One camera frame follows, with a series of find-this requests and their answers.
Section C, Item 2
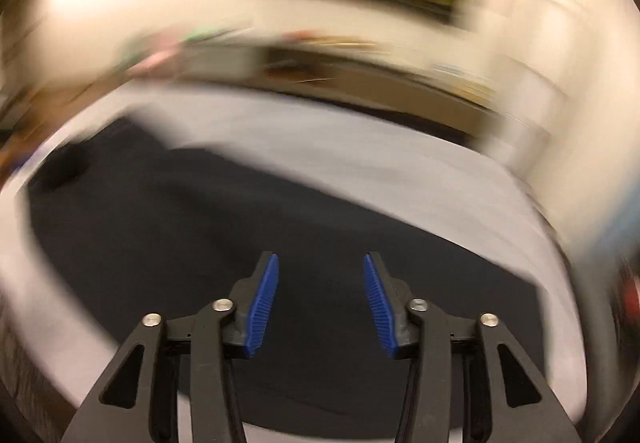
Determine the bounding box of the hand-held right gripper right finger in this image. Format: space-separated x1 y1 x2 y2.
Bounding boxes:
362 252 584 443

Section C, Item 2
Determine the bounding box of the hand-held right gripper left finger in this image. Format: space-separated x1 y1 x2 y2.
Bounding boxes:
60 251 280 443

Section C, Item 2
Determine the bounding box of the black garment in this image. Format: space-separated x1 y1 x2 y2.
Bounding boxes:
26 117 546 428

